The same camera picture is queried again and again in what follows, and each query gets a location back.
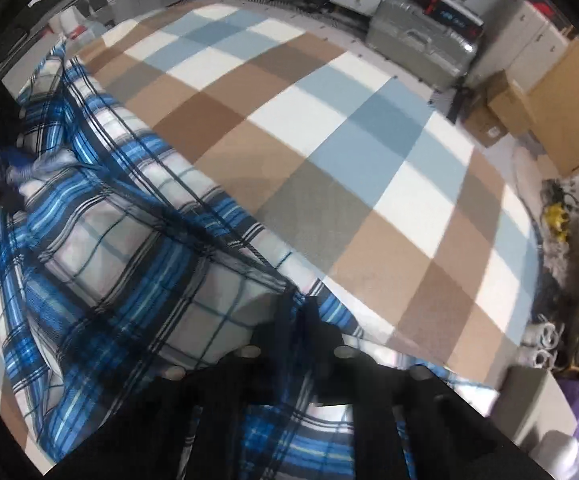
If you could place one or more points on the brown blue checkered bed sheet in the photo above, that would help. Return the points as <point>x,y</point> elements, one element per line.
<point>352,178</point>

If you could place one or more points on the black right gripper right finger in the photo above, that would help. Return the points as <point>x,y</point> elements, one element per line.
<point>407,424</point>

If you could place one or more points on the large cardboard sheet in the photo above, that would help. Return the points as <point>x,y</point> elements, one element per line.
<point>555,102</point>

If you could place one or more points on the black box on suitcase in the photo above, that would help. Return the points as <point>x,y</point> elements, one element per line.
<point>452,14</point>

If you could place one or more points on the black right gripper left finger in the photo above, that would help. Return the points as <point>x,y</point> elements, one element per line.
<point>191,428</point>

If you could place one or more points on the brown cardboard box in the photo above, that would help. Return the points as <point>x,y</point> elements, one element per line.
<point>499,107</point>

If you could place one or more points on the silver hard suitcase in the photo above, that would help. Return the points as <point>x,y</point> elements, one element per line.
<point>434,53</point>

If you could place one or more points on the blue white plaid blanket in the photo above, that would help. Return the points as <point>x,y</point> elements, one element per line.
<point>115,274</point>

